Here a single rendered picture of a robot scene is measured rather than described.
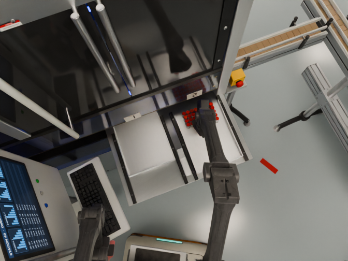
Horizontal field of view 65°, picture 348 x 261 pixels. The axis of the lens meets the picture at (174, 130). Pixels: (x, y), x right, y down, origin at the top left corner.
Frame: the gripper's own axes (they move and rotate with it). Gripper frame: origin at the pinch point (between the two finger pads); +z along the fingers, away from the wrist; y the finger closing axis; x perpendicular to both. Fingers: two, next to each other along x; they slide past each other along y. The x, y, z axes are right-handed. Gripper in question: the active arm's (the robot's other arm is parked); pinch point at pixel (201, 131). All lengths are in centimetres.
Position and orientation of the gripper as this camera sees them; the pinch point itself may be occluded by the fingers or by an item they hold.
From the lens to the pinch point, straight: 145.3
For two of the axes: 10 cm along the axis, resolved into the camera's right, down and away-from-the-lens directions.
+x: -8.2, 5.6, -1.2
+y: -5.7, -7.8, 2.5
